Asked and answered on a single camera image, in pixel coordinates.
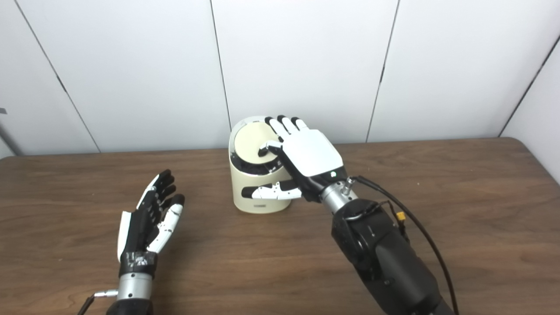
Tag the cream-colored desktop bin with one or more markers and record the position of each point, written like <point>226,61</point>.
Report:
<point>253,179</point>

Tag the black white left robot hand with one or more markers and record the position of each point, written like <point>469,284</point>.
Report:
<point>140,232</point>

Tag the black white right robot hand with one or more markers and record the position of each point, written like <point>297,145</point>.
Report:
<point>310,153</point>

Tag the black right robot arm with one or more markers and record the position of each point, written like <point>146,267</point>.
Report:
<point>385,258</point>

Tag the cream round bin lid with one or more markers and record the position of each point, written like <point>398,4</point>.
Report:
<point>249,142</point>

